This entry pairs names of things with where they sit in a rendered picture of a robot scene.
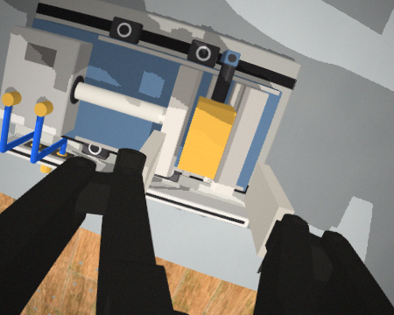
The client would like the yellow rectangular block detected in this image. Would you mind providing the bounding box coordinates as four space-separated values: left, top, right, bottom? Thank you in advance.
178 96 236 179

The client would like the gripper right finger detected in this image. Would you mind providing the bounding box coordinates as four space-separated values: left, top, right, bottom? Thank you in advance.
243 163 394 315

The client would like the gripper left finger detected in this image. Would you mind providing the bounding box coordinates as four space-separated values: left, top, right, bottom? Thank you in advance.
0 130 174 315

